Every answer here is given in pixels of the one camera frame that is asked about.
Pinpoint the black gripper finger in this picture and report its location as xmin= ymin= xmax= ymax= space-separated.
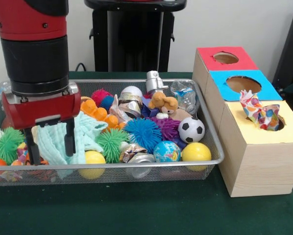
xmin=63 ymin=118 xmax=77 ymax=158
xmin=23 ymin=126 xmax=42 ymax=166

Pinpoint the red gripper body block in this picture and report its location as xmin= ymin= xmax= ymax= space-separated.
xmin=1 ymin=81 xmax=82 ymax=131

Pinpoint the brown plush teddy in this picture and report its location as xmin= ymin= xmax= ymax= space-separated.
xmin=148 ymin=91 xmax=179 ymax=115

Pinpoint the colourful polka dot cloth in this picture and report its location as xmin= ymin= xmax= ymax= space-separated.
xmin=239 ymin=89 xmax=285 ymax=132

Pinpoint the clear mesh bin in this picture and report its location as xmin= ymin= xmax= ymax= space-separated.
xmin=0 ymin=79 xmax=224 ymax=186

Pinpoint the wooden box with three holes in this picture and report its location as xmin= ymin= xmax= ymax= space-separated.
xmin=192 ymin=46 xmax=293 ymax=197

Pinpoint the mint green cloth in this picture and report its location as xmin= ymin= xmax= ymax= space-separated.
xmin=33 ymin=111 xmax=108 ymax=178

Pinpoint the green spiky ball with eyes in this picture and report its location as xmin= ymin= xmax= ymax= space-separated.
xmin=0 ymin=127 xmax=24 ymax=165

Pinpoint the yellow ball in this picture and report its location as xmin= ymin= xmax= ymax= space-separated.
xmin=78 ymin=150 xmax=107 ymax=180
xmin=182 ymin=142 xmax=213 ymax=172

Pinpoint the orange bumpy toy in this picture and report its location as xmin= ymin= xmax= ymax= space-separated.
xmin=80 ymin=99 xmax=126 ymax=129

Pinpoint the blue spiky ball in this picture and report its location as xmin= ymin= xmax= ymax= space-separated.
xmin=123 ymin=117 xmax=163 ymax=152

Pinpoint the small globe ball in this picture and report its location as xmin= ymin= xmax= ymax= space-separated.
xmin=153 ymin=140 xmax=182 ymax=163

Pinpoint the dark green table cloth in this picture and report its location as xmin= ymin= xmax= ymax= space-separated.
xmin=0 ymin=71 xmax=293 ymax=235

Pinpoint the silver toy robot figure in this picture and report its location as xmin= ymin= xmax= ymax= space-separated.
xmin=146 ymin=70 xmax=169 ymax=96

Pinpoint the black and white soccer ball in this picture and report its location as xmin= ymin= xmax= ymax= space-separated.
xmin=178 ymin=117 xmax=206 ymax=144

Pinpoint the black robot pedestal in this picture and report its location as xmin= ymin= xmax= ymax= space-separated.
xmin=84 ymin=0 xmax=187 ymax=73

